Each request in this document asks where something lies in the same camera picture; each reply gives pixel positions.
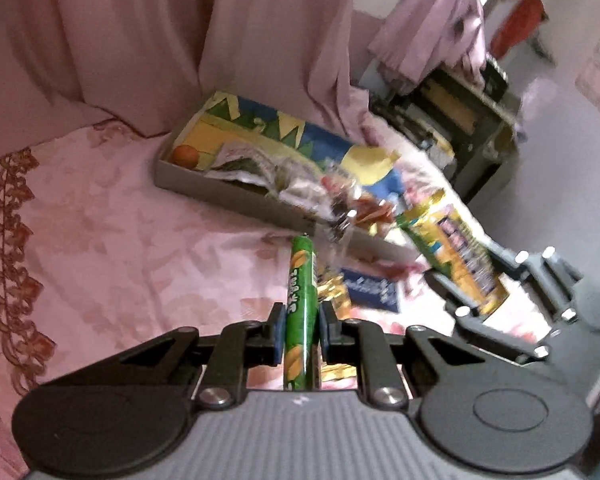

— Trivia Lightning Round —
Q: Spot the orange red snack packet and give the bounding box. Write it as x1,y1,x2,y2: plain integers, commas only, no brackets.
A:
354,198,397,227

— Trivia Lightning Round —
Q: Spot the yellow snack packet blue label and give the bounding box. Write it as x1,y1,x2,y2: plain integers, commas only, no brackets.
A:
396,189,512,319

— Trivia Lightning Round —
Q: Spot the pink hanging cloth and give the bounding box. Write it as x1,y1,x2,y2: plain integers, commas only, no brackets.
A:
367,0,487,87

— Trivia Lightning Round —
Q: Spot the dark cabinet with yellow panels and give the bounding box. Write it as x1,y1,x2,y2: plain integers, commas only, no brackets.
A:
370,57,525,202

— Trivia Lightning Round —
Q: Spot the orange fruit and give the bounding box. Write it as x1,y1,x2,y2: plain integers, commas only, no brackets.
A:
172,144,201,169

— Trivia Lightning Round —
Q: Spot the white and blue small carton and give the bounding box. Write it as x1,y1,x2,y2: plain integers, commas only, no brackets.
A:
339,266,402,314

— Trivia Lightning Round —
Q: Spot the pink floral bedsheet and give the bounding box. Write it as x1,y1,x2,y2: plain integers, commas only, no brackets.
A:
0,110,556,480

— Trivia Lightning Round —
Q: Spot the orange red garment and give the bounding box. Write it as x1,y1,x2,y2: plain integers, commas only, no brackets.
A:
490,0,550,59

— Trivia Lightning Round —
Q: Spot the white packet with green contents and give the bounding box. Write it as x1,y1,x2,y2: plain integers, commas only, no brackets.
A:
204,141,283,188

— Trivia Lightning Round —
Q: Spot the gold orange snack packet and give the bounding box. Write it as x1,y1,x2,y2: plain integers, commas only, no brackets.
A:
316,272,358,383

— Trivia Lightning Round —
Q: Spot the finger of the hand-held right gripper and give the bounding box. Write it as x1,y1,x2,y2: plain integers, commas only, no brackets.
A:
432,272,552,362
485,240,581,287

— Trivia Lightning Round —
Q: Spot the green snack packet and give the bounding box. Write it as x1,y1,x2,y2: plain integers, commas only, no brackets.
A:
282,234,322,392

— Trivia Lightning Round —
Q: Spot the grey box with colourful lining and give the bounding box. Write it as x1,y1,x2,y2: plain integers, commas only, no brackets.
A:
154,91,423,267

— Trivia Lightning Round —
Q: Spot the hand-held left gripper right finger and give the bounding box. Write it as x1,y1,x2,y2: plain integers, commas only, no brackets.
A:
320,302,538,407

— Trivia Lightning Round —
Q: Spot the clear silver snack packet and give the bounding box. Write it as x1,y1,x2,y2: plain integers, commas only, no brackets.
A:
324,199,362,244

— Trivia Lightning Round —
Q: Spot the black box on cabinet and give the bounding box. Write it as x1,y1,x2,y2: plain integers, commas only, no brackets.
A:
482,57,510,100

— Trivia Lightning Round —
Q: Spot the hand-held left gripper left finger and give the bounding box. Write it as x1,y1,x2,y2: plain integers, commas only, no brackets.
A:
40,304,286,407

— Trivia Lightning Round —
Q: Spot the clear red snack packet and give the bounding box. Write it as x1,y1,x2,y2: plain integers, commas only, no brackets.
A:
321,174,353,193

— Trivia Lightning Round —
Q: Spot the pink curtain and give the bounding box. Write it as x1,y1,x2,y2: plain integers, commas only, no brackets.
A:
0,0,377,142

